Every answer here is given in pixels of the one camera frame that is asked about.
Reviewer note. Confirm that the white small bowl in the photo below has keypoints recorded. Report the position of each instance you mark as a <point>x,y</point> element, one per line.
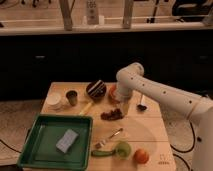
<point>54,101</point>

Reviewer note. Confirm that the orange tomato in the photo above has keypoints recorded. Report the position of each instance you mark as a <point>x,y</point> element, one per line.
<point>141,156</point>

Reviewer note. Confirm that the striped black white object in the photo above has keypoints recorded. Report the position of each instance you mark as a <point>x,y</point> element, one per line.
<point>96,87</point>

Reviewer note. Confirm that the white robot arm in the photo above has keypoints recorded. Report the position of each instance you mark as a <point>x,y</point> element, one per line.
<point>196,108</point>

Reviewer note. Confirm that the silver fork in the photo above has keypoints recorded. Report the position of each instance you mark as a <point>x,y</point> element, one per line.
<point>104,141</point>

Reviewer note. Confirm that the green measuring scoop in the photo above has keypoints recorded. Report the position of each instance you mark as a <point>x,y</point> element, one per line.
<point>121,150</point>

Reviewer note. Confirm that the dark metal cup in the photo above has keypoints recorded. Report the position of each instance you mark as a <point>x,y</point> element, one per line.
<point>72,97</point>

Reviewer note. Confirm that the dark brown bowl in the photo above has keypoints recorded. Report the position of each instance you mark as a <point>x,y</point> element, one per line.
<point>99,95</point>

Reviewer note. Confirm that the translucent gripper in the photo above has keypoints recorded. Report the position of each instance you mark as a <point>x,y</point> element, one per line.
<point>123,104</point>

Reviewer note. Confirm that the dark red grape bunch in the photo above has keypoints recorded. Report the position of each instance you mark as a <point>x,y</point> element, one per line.
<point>112,115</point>

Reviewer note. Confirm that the blue-grey sponge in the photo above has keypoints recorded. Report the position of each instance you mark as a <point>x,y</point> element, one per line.
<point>67,140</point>

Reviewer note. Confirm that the green plastic tray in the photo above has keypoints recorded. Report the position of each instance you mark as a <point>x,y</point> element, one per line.
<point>40,151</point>

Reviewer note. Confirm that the orange plate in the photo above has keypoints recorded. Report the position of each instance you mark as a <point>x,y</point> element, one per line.
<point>111,94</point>

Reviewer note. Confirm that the black ladle white handle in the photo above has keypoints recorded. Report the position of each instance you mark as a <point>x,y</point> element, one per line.
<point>142,105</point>

